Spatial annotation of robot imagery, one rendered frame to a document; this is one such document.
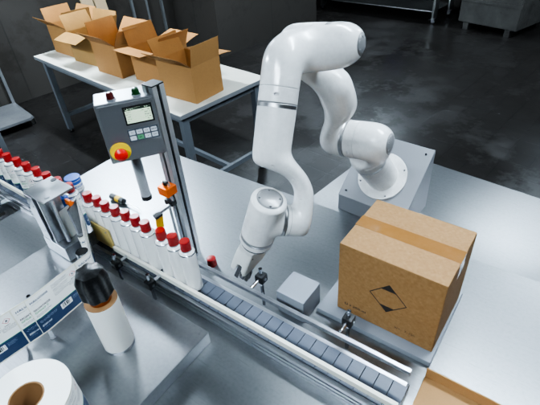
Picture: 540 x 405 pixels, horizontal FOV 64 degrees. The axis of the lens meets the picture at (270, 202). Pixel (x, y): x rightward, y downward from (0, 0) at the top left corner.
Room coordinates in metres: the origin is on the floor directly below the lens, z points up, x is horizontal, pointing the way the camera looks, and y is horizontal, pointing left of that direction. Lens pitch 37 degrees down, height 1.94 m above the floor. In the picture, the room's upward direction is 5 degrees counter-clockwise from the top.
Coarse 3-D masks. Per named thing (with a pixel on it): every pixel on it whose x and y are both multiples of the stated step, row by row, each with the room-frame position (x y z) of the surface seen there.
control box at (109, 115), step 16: (96, 96) 1.20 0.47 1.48; (128, 96) 1.18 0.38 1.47; (144, 96) 1.18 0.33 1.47; (96, 112) 1.14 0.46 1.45; (112, 112) 1.14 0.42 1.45; (112, 128) 1.14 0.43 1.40; (128, 128) 1.15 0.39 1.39; (160, 128) 1.18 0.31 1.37; (112, 144) 1.13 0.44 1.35; (128, 144) 1.15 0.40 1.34; (144, 144) 1.16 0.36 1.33; (160, 144) 1.17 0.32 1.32; (112, 160) 1.14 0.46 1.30; (128, 160) 1.14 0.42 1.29
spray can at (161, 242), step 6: (156, 228) 1.06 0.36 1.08; (162, 228) 1.06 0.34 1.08; (156, 234) 1.04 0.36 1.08; (162, 234) 1.04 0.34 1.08; (156, 240) 1.05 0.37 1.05; (162, 240) 1.04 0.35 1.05; (156, 246) 1.04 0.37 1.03; (162, 246) 1.03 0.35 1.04; (162, 252) 1.03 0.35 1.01; (162, 258) 1.03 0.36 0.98; (168, 258) 1.03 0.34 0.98; (162, 264) 1.04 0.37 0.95; (168, 264) 1.03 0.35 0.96; (168, 270) 1.03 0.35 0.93
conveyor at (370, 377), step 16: (176, 288) 0.99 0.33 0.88; (208, 288) 0.98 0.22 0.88; (224, 304) 0.91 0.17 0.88; (240, 304) 0.90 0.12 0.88; (256, 320) 0.84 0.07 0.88; (272, 320) 0.83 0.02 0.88; (288, 336) 0.77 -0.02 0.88; (304, 336) 0.77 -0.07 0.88; (288, 352) 0.72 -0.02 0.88; (320, 352) 0.71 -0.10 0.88; (336, 352) 0.71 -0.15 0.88; (320, 368) 0.66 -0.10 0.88; (352, 368) 0.65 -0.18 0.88; (368, 368) 0.65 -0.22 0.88; (368, 384) 0.60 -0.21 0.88; (384, 384) 0.60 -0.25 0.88; (400, 384) 0.60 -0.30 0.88; (400, 400) 0.55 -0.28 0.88
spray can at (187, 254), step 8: (184, 240) 0.99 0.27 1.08; (184, 248) 0.98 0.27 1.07; (192, 248) 1.00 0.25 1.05; (184, 256) 0.97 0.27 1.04; (192, 256) 0.98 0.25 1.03; (184, 264) 0.97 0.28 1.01; (192, 264) 0.97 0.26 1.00; (184, 272) 0.98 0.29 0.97; (192, 272) 0.97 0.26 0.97; (200, 272) 1.00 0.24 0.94; (192, 280) 0.97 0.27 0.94; (200, 280) 0.98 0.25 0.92; (200, 288) 0.98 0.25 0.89
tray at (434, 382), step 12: (432, 372) 0.63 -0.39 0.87; (432, 384) 0.62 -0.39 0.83; (444, 384) 0.61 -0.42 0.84; (456, 384) 0.59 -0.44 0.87; (420, 396) 0.59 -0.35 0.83; (432, 396) 0.58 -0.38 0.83; (444, 396) 0.58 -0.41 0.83; (456, 396) 0.58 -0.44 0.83; (468, 396) 0.57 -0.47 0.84; (480, 396) 0.56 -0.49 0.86
